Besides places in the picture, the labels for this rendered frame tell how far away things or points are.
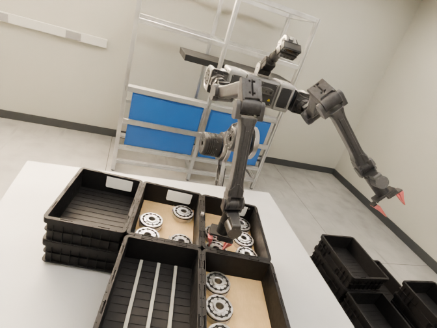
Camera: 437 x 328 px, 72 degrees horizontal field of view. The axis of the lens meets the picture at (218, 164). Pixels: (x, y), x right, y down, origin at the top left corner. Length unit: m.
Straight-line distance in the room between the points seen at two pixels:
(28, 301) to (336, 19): 4.23
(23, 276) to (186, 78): 3.07
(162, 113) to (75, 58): 1.30
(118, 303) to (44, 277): 0.36
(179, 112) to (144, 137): 0.45
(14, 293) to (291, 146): 4.10
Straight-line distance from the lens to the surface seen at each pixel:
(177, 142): 3.26
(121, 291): 1.17
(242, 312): 1.22
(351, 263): 2.45
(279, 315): 1.18
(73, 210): 1.47
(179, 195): 1.54
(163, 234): 1.39
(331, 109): 1.30
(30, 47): 4.03
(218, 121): 3.24
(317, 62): 4.48
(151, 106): 3.10
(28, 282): 1.37
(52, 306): 1.30
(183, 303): 1.17
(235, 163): 1.11
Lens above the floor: 1.73
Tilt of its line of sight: 25 degrees down
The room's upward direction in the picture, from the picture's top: 18 degrees clockwise
